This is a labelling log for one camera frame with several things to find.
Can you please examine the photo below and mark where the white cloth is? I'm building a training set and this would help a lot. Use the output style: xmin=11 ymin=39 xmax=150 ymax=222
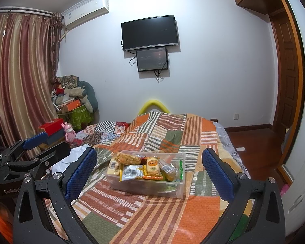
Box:
xmin=51 ymin=144 xmax=90 ymax=174

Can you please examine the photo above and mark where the floral patterned cushion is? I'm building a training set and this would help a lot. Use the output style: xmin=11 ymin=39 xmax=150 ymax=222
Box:
xmin=56 ymin=75 xmax=79 ymax=88

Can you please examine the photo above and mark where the orange patchwork blanket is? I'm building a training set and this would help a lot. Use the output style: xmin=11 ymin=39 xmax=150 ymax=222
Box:
xmin=43 ymin=110 xmax=254 ymax=244

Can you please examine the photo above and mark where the white curtain rail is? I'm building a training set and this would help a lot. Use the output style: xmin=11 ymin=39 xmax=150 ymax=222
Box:
xmin=0 ymin=6 xmax=53 ymax=17

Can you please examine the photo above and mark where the red box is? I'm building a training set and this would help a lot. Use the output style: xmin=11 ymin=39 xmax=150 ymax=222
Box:
xmin=38 ymin=118 xmax=64 ymax=136

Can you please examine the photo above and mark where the white air conditioner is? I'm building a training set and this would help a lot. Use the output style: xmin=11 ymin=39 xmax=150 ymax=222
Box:
xmin=62 ymin=0 xmax=110 ymax=30

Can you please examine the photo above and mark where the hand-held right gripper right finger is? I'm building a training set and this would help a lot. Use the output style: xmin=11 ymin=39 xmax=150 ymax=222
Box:
xmin=202 ymin=148 xmax=286 ymax=244

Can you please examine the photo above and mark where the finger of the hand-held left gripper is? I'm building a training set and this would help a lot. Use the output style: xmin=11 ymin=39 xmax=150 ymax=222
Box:
xmin=0 ymin=132 xmax=48 ymax=162
xmin=33 ymin=142 xmax=71 ymax=176

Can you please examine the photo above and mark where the dark flat box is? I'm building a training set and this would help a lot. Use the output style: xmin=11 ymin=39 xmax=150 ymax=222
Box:
xmin=39 ymin=132 xmax=67 ymax=146

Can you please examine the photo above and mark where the orange chips bag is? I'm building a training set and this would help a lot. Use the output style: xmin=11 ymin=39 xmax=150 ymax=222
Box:
xmin=115 ymin=151 xmax=142 ymax=166

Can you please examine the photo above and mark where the grey bed sheet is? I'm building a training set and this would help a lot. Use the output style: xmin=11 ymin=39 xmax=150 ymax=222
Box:
xmin=213 ymin=121 xmax=247 ymax=176

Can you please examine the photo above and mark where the black television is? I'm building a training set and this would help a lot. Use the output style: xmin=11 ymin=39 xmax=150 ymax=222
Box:
xmin=121 ymin=15 xmax=180 ymax=52

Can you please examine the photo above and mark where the brown wooden door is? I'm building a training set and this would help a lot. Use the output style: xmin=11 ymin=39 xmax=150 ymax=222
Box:
xmin=269 ymin=8 xmax=305 ymax=133

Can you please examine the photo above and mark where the clear plastic box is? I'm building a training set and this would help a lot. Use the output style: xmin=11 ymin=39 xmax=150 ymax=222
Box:
xmin=103 ymin=150 xmax=187 ymax=199

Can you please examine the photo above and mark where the orange box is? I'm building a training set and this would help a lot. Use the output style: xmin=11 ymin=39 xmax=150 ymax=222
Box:
xmin=60 ymin=99 xmax=81 ymax=113

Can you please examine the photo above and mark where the white wardrobe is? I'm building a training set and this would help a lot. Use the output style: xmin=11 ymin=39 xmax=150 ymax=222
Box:
xmin=284 ymin=145 xmax=305 ymax=235

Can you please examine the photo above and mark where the checkered quilt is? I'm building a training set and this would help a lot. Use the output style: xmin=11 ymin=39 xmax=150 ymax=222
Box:
xmin=76 ymin=121 xmax=131 ymax=148

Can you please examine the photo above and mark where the black cable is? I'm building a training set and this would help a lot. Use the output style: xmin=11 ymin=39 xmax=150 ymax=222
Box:
xmin=154 ymin=67 xmax=168 ymax=83

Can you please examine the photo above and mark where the silver yellow snack packet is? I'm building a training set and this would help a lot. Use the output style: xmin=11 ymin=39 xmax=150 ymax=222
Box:
xmin=119 ymin=164 xmax=145 ymax=182

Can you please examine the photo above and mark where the yellow green snack packet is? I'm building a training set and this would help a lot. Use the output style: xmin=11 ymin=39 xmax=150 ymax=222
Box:
xmin=142 ymin=175 xmax=180 ymax=193

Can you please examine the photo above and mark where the clear candy packet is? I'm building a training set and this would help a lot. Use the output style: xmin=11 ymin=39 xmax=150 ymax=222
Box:
xmin=159 ymin=162 xmax=179 ymax=181

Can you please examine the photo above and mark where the small black monitor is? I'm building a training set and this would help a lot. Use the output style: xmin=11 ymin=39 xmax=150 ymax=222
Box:
xmin=136 ymin=47 xmax=169 ymax=72

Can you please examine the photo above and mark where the yellow orange biscuit packet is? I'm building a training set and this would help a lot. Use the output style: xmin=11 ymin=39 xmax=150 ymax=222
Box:
xmin=145 ymin=157 xmax=161 ymax=177

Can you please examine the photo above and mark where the striped red beige curtain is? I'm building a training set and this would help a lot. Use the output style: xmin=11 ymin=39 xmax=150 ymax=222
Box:
xmin=0 ymin=11 xmax=64 ymax=156

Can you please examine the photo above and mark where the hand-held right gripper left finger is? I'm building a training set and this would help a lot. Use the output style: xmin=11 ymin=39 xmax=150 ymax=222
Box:
xmin=13 ymin=147 xmax=98 ymax=244

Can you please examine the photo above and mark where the pink toy rabbit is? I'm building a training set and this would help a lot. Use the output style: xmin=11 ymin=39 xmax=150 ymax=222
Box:
xmin=62 ymin=122 xmax=77 ymax=143

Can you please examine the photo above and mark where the yellow foam ring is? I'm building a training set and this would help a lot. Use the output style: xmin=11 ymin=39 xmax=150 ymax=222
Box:
xmin=138 ymin=99 xmax=170 ymax=114

